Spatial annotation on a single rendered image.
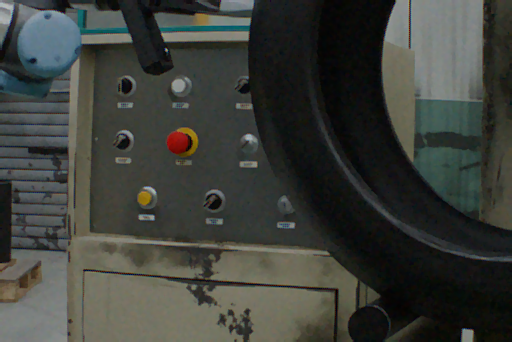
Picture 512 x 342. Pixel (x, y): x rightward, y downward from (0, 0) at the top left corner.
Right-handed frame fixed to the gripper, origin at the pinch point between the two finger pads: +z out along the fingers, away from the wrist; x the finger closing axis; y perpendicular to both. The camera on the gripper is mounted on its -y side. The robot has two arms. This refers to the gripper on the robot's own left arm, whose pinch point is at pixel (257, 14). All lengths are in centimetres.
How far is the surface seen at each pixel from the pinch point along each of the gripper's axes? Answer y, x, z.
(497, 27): 4.2, 25.4, 24.6
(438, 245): -21.5, -13.0, 27.4
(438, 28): 58, 887, -158
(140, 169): -26, 66, -42
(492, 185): -16.8, 25.4, 26.8
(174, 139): -20, 62, -34
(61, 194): -130, 811, -451
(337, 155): -14.3, -13.0, 15.5
